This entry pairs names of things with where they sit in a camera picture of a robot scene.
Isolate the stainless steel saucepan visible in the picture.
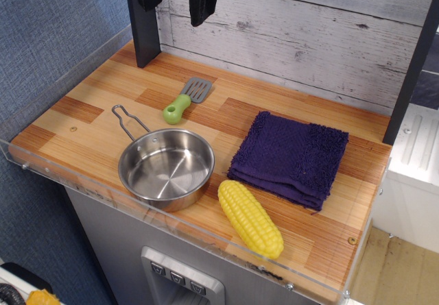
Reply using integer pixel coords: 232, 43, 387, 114
112, 105, 215, 212

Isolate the dark blue folded cloth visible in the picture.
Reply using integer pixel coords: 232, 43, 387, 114
228, 111, 349, 211

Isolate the yellow plastic corn cob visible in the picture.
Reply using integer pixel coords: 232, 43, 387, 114
217, 180, 284, 260

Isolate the grey toy cabinet front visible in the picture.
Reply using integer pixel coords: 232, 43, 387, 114
67, 188, 314, 304

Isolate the silver dispenser button panel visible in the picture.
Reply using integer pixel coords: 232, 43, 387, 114
141, 246, 226, 304

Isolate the white ribbed side counter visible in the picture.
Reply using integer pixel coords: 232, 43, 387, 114
372, 104, 438, 252

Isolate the yellow toy bottom left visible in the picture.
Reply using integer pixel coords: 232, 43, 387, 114
25, 289, 62, 305

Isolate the dark left upright post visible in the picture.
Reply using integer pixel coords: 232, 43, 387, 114
127, 0, 161, 68

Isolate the dark upright post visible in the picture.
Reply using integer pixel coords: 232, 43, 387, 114
127, 0, 161, 68
382, 0, 438, 145

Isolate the green handled grey spatula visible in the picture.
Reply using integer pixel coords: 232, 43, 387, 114
163, 77, 213, 125

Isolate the clear acrylic guard rail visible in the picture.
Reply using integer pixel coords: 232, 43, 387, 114
6, 40, 390, 304

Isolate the dark right upright post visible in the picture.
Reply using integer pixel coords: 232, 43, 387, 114
382, 0, 438, 145

